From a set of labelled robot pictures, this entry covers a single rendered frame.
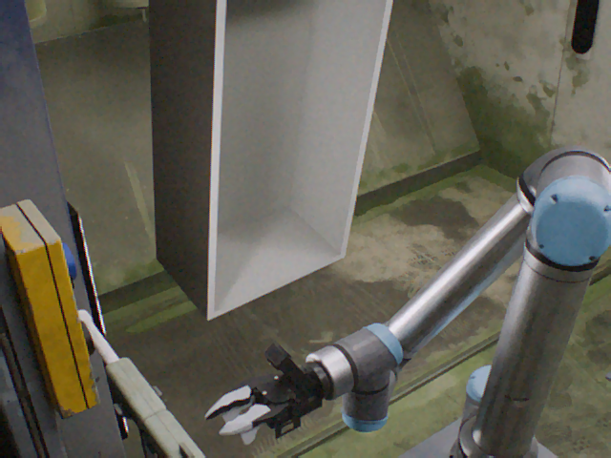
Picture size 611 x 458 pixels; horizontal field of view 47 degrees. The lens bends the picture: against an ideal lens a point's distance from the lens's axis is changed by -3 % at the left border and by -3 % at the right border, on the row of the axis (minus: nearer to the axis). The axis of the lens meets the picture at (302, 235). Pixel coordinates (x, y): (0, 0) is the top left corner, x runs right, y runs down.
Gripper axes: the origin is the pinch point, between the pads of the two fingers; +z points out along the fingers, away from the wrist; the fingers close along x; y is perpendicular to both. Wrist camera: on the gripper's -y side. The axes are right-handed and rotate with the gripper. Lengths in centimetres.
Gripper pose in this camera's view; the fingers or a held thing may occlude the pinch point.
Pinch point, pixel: (218, 419)
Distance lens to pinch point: 122.3
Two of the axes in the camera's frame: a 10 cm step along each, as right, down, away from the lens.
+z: -8.2, 3.2, -4.8
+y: 0.2, 8.5, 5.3
